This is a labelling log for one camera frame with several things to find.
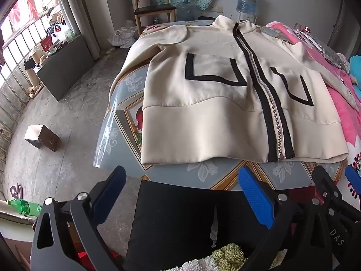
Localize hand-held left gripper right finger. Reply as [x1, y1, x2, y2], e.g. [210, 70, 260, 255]
[238, 166, 329, 271]

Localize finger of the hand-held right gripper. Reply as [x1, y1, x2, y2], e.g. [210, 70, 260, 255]
[312, 165, 343, 205]
[345, 164, 361, 195]

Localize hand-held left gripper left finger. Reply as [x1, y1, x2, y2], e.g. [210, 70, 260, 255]
[30, 165, 127, 271]

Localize cream zip jacket black trim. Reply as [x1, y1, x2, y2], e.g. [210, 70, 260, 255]
[109, 14, 357, 165]

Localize red hanging clothes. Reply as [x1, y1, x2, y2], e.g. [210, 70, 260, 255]
[7, 0, 38, 27]

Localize green white fuzzy cloth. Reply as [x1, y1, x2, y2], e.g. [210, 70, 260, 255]
[166, 242, 285, 271]

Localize pink floral blanket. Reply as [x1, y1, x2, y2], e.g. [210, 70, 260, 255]
[265, 21, 361, 196]

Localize fruit print tablecloth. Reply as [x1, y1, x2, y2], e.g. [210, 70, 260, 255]
[93, 20, 350, 193]

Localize green plastic bottle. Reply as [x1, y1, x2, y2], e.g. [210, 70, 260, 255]
[7, 198, 42, 217]

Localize small brown box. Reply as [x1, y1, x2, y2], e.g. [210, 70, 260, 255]
[24, 124, 60, 150]

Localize cyan pillow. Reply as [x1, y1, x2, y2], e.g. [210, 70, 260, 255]
[349, 56, 361, 75]

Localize silver quilted cloth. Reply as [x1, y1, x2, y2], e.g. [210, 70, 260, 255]
[310, 38, 350, 71]

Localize dark grey low cabinet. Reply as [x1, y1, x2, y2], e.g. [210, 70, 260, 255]
[37, 34, 95, 101]

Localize grey door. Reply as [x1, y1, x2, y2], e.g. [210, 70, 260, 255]
[328, 0, 347, 49]

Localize metal window railing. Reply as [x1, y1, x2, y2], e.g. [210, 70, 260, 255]
[0, 14, 61, 173]

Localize red gift box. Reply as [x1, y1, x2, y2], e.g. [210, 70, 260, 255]
[40, 37, 55, 52]

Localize white printed plastic bag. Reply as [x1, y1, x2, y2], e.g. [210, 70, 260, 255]
[51, 24, 76, 44]

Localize grey curtain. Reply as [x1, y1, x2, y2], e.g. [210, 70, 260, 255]
[53, 0, 100, 61]

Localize wooden chair dark seat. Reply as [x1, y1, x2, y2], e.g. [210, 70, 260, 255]
[130, 0, 177, 37]

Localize blue water dispenser bottle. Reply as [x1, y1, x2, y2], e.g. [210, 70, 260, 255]
[236, 0, 259, 14]

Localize empty clear water jug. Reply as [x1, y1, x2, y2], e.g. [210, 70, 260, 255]
[177, 0, 195, 22]

